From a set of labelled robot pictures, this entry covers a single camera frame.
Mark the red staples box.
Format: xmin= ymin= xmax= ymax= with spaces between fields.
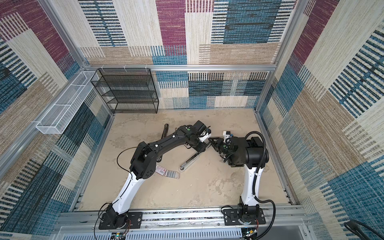
xmin=156 ymin=165 xmax=167 ymax=176

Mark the white staples tray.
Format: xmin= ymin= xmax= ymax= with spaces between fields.
xmin=165 ymin=170 xmax=180 ymax=179

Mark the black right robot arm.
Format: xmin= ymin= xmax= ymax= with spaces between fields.
xmin=209 ymin=133 xmax=269 ymax=224

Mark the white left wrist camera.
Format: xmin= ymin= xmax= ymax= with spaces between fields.
xmin=199 ymin=129 xmax=212 ymax=142

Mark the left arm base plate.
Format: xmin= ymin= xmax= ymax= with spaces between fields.
xmin=98 ymin=212 xmax=143 ymax=230

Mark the white wire mesh basket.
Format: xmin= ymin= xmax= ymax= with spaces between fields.
xmin=36 ymin=71 xmax=95 ymax=135

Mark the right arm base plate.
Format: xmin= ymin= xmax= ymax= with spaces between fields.
xmin=221 ymin=208 xmax=266 ymax=226

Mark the aluminium mounting rail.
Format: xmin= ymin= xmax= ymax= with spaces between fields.
xmin=50 ymin=204 xmax=316 ymax=240

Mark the black wire mesh shelf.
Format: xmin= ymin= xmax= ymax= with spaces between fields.
xmin=91 ymin=68 xmax=159 ymax=114

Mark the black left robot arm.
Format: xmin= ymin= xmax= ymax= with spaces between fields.
xmin=99 ymin=121 xmax=211 ymax=230

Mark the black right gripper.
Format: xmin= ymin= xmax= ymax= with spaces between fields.
xmin=209 ymin=137 xmax=233 ymax=155

